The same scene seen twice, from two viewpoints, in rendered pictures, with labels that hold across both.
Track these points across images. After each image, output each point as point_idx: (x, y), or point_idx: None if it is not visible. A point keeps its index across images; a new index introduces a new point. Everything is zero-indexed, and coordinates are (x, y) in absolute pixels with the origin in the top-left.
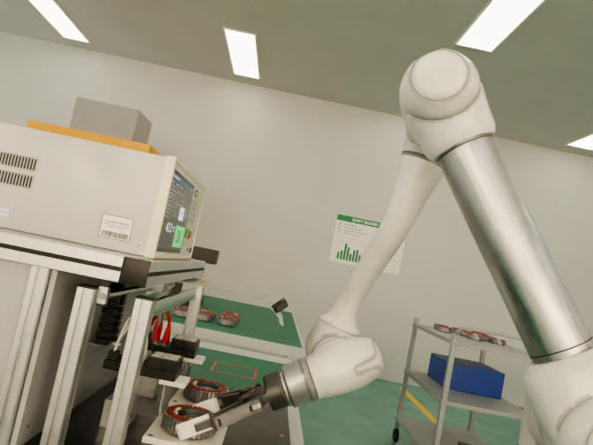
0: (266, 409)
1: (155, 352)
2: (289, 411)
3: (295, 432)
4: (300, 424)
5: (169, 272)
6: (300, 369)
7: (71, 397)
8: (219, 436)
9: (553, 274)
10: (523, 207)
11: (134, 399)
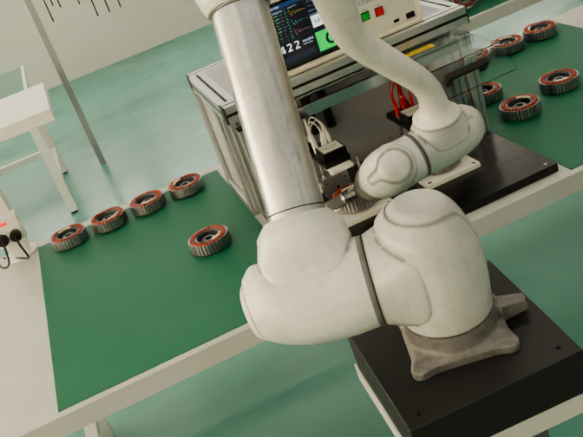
0: (494, 178)
1: (330, 142)
2: (548, 179)
3: (488, 209)
4: (520, 198)
5: (294, 88)
6: (358, 172)
7: (255, 184)
8: (367, 211)
9: (253, 152)
10: (239, 85)
11: (333, 175)
